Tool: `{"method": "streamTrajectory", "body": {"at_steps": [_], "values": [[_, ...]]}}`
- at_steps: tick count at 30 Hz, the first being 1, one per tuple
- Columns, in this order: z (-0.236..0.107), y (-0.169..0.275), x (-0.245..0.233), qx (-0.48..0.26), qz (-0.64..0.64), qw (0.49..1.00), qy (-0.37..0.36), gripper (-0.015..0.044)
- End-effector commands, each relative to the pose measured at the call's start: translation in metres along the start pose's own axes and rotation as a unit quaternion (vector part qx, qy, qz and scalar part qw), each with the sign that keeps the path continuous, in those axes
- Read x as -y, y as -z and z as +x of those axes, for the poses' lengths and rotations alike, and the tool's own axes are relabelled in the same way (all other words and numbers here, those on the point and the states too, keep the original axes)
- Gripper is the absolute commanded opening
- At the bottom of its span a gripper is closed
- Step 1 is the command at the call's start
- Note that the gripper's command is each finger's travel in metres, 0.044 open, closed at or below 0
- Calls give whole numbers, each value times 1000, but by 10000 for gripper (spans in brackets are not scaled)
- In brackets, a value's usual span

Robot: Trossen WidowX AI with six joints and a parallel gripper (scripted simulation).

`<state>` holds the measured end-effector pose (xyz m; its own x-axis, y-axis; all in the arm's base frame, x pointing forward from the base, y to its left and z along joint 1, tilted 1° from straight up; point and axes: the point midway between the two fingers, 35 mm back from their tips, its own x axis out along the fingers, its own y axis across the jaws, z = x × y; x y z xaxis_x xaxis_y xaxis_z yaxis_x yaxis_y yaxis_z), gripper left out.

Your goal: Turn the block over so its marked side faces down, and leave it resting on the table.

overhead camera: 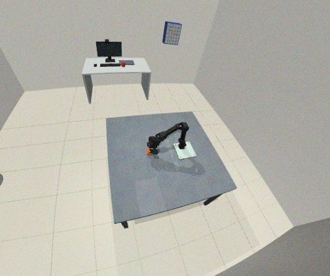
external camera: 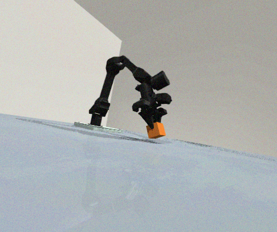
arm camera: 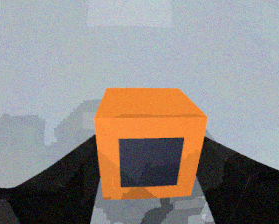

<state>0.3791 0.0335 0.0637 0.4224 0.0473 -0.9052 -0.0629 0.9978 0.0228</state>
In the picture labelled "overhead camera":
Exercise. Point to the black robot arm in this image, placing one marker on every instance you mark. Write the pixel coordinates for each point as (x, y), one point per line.
(162, 135)

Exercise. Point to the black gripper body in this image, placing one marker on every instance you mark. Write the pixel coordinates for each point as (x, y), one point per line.
(155, 151)

